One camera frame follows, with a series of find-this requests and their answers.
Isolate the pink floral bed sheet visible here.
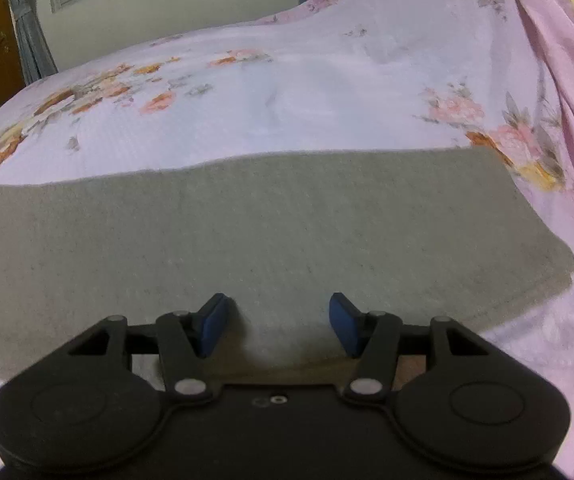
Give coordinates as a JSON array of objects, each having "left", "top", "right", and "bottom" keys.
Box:
[{"left": 0, "top": 0, "right": 574, "bottom": 480}]

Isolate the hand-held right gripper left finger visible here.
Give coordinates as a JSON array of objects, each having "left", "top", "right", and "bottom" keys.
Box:
[{"left": 69, "top": 292, "right": 230, "bottom": 404}]

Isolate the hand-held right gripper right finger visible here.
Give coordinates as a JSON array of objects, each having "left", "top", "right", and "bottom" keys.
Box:
[{"left": 329, "top": 291, "right": 491, "bottom": 406}]

